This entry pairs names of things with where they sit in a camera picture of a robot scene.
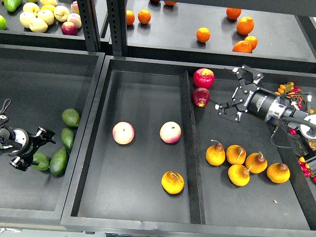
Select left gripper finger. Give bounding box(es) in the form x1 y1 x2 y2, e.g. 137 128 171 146
33 126 56 150
9 156 39 171

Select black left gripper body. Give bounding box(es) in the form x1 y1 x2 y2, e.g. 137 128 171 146
13 128 35 160

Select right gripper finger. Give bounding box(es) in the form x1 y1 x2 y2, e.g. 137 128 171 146
223 65 264 95
210 97 244 122

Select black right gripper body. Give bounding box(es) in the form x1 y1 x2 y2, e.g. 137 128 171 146
236 85 287 122

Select green avocado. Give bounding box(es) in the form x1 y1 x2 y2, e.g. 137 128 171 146
49 148 69 176
61 128 75 151
62 108 80 128
33 152 50 171

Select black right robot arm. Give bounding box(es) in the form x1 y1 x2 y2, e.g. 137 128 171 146
212 65 316 142

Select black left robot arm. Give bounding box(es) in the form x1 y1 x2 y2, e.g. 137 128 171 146
0 99 56 171

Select green avocado bottom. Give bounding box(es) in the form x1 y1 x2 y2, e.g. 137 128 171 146
49 148 69 176

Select green avocado top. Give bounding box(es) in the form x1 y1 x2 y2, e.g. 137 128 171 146
62 108 80 128

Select yellow pear with stem left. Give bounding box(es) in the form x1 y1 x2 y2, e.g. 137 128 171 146
205 139 226 166

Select pale yellow pear front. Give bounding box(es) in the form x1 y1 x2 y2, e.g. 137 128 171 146
30 18 48 33

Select pale yellow pear centre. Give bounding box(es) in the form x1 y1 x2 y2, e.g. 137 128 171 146
37 9 55 26

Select pale yellow pear left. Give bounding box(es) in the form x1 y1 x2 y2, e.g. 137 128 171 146
19 12 36 29

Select orange on shelf front right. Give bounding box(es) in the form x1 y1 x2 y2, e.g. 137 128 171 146
232 40 252 53

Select orange on shelf lower right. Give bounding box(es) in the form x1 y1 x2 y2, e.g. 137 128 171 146
244 36 258 50

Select bright red apple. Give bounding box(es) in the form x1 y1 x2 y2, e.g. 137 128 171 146
193 68 215 89

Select orange and red cherry tomatoes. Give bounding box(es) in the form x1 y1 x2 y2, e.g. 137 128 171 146
275 82 304 110

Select large orange on shelf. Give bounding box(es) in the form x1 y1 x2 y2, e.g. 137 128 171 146
236 16 254 35

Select black upper right shelf tray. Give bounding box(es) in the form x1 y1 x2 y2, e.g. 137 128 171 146
100 0 316 74

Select black shelf tray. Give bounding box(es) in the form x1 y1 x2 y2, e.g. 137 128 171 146
0 0 109 51
100 0 316 74

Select red chili pepper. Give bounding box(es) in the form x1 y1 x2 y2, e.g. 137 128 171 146
288 128 297 136

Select orange on shelf middle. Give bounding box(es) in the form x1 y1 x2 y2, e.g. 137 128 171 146
196 27 211 43

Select pink apple right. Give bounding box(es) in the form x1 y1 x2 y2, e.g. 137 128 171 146
159 121 181 144

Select pink apple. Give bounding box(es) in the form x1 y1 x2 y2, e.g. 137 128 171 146
159 121 181 144
112 121 135 145

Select orange on shelf top right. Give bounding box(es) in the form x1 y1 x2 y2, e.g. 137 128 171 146
226 7 242 21

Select pink apple left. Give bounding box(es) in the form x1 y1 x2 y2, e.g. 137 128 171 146
112 121 135 145

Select black centre tray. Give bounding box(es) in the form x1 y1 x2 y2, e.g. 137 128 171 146
61 56 316 237

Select cherry tomato bunch lower right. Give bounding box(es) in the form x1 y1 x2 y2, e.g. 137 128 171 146
296 141 316 184

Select black upper left shelf tray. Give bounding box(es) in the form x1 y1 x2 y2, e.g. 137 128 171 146
0 0 109 51

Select dark red apple on shelf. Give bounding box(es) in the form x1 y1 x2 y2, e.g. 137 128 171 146
61 21 78 36

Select pink peach on shelf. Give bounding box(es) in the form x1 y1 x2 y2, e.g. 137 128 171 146
67 13 82 29

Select black shelf post left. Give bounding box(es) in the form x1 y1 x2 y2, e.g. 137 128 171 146
77 0 101 52

